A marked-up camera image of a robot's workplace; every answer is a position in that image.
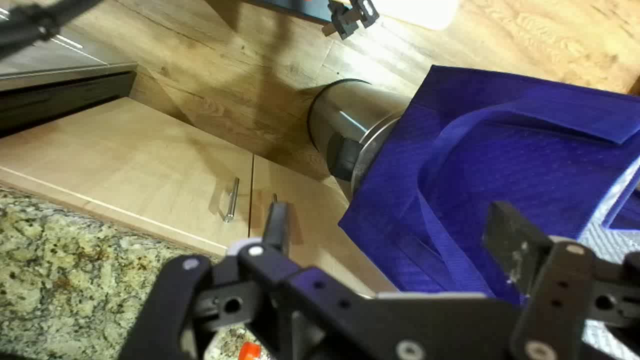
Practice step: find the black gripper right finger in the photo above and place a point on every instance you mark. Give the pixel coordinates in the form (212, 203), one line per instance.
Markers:
(565, 284)

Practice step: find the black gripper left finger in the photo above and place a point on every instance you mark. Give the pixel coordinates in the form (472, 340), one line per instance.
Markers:
(193, 301)

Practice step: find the clear coca cola bottle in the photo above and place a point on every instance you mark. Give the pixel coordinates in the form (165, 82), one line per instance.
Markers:
(251, 351)

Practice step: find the blue insulated bag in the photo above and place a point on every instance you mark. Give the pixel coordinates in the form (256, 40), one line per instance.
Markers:
(471, 138)

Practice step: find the stainless steel trash can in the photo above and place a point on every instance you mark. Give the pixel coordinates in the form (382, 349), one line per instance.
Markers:
(348, 123)

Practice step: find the black dishwasher front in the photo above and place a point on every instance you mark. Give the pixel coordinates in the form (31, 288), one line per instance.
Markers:
(60, 77)

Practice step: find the metal drawer handle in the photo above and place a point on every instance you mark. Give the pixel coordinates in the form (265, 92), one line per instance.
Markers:
(233, 201)

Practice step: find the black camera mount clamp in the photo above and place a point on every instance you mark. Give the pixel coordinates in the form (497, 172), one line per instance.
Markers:
(348, 17)

